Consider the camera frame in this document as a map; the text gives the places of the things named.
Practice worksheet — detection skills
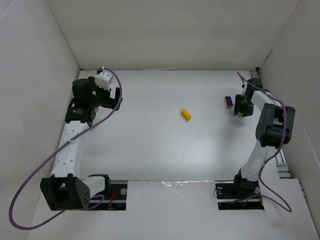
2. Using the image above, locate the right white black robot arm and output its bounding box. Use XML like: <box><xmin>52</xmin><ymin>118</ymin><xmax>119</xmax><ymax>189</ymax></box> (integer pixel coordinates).
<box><xmin>232</xmin><ymin>78</ymin><xmax>296</xmax><ymax>197</ymax></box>

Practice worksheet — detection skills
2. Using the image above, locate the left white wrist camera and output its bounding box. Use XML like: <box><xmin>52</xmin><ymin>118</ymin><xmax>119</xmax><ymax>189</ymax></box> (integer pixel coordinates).
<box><xmin>94</xmin><ymin>66</ymin><xmax>114</xmax><ymax>91</ymax></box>

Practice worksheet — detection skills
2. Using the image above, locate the right aluminium rail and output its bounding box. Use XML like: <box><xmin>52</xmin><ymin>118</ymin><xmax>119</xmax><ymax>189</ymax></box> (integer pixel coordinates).
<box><xmin>249</xmin><ymin>70</ymin><xmax>292</xmax><ymax>179</ymax></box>

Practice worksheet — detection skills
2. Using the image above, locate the yellow lego brick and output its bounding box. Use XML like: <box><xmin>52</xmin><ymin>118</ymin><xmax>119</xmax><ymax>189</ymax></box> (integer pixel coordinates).
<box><xmin>180</xmin><ymin>108</ymin><xmax>192</xmax><ymax>121</ymax></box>

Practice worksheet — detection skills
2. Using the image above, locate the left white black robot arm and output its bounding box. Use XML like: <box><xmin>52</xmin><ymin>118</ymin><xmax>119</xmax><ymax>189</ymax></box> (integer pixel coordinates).
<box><xmin>40</xmin><ymin>72</ymin><xmax>122</xmax><ymax>211</ymax></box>

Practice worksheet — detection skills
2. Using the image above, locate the yellow lego plate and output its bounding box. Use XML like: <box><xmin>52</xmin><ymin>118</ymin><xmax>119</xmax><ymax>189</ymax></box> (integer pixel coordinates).
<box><xmin>224</xmin><ymin>98</ymin><xmax>233</xmax><ymax>109</ymax></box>

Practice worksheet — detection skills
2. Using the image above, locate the purple lego brick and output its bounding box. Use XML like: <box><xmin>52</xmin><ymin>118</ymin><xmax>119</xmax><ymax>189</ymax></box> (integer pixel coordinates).
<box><xmin>224</xmin><ymin>96</ymin><xmax>233</xmax><ymax>108</ymax></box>

